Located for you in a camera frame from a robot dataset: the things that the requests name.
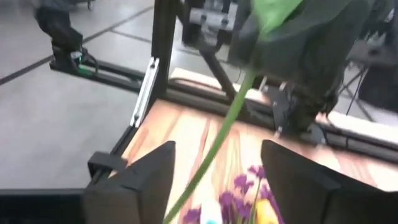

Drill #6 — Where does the small purple flower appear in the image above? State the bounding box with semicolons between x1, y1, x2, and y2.
182;207;202;224

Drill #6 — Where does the yellow tulip with orange tip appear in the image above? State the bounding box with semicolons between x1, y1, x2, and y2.
255;198;279;224

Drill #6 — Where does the purple flower bunch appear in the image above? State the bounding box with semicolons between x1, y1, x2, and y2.
217;166;281;224

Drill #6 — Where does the silver aluminium bracket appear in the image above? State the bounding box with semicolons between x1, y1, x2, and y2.
129;57;160;128

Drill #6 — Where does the black aluminium rig frame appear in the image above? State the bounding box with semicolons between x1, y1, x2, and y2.
34;0;398;187

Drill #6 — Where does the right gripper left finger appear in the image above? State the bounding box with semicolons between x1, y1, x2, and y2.
83;140;177;224

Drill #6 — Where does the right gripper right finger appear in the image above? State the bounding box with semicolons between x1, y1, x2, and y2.
262;139;398;224

